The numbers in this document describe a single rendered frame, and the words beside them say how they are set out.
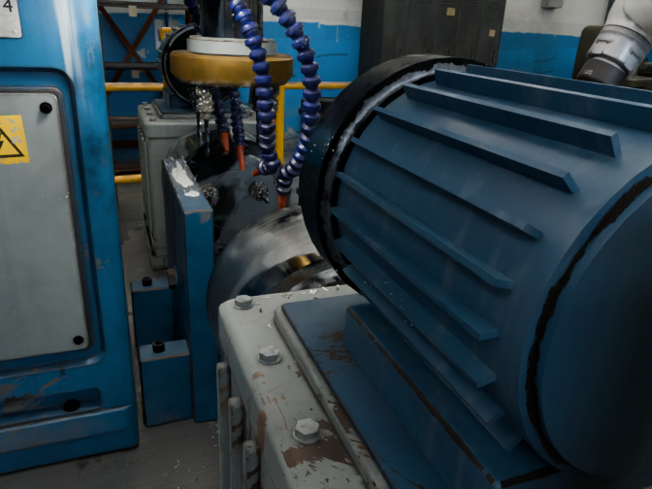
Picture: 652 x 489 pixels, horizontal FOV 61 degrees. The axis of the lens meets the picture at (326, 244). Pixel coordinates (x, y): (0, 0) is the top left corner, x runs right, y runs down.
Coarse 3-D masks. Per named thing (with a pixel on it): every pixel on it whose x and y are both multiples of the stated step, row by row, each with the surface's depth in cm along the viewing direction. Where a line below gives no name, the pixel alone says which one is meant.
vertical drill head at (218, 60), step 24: (216, 0) 76; (216, 24) 77; (240, 24) 77; (192, 48) 78; (216, 48) 76; (240, 48) 76; (264, 48) 78; (192, 72) 76; (216, 72) 75; (240, 72) 75; (288, 72) 81; (192, 96) 85
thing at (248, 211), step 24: (192, 144) 111; (216, 144) 108; (192, 168) 107; (216, 168) 109; (240, 168) 111; (216, 192) 108; (240, 192) 112; (264, 192) 110; (216, 216) 112; (240, 216) 114; (216, 240) 114
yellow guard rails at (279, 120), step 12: (108, 84) 277; (120, 84) 279; (132, 84) 281; (144, 84) 283; (156, 84) 286; (288, 84) 318; (300, 84) 321; (324, 84) 327; (336, 84) 330; (276, 120) 323; (276, 132) 325; (276, 144) 328; (120, 180) 296; (132, 180) 299
